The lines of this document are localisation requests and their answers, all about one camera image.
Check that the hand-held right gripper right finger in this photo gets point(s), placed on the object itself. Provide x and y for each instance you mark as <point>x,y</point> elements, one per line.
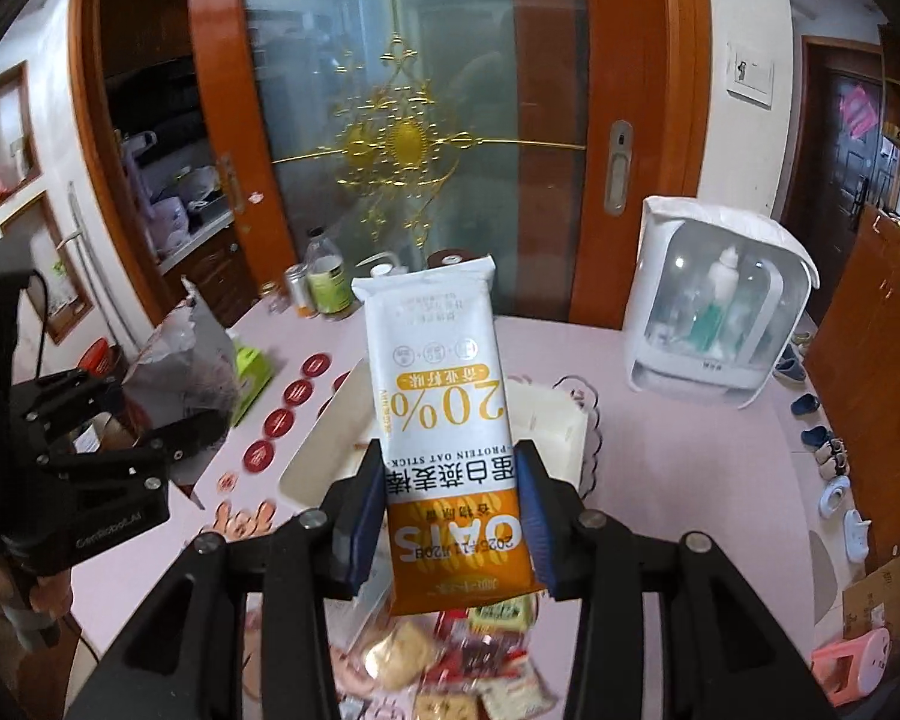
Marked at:
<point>536,525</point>

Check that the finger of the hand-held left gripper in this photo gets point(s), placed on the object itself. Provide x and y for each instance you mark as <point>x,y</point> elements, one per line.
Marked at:
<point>67,394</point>
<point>187,435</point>

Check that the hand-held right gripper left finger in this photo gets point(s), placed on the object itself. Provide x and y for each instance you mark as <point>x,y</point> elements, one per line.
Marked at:
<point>364,532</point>

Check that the white rectangular tray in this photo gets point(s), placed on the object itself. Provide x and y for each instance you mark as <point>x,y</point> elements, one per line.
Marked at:
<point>551,424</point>

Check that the pile of snack packets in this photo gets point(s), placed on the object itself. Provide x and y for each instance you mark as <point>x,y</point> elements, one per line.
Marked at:
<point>420,652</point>

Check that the white orange oat bar packet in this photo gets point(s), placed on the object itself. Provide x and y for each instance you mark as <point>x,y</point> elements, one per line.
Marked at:
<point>435,390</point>

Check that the red container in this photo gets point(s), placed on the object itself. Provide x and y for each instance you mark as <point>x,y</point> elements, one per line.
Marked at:
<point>103,358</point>

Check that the clear plastic bag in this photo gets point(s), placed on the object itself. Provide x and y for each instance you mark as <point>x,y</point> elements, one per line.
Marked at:
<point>187,367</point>

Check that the green tissue pack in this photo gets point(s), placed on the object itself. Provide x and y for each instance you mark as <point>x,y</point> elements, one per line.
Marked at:
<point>253,375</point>

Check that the wooden framed window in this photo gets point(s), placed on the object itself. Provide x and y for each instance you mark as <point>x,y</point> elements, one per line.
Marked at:
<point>52,277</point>

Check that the small glass jar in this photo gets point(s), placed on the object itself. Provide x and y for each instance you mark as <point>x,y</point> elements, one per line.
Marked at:
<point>273,300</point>

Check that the wooden kitchen cabinet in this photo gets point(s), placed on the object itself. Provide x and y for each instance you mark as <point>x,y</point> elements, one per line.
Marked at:
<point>210,270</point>

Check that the metal drink can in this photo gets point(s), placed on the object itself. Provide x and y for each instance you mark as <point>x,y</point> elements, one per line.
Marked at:
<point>298,289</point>

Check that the green label plastic bottle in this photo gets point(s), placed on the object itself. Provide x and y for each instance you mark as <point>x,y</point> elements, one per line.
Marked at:
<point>328,277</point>

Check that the white plastic jug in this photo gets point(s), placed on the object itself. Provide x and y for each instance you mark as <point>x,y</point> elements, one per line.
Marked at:
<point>382,266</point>

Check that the teal lidded canister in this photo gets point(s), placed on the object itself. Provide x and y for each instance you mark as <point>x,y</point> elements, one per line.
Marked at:
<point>446,258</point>

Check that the white countertop sterilizer cabinet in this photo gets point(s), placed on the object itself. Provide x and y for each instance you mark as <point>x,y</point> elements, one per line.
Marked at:
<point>712,300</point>

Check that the row of shoes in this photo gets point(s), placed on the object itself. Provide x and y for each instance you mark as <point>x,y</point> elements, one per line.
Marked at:
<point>825,457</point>

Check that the pink plastic stool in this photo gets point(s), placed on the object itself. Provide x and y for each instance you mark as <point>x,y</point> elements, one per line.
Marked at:
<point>855,664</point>

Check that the cardboard box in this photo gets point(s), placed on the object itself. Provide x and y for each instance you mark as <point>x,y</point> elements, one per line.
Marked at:
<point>881,592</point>

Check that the glass sliding door gold ornament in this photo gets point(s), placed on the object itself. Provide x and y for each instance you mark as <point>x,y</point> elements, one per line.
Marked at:
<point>420,90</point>

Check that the dark brown door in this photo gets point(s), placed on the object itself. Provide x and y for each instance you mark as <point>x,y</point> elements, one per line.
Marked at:
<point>832,187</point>

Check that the pink door ornament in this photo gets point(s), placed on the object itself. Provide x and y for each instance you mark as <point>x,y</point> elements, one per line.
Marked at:
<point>860,111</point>

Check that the white wall switch panel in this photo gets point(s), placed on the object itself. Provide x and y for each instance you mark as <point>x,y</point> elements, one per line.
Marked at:
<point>750,73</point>

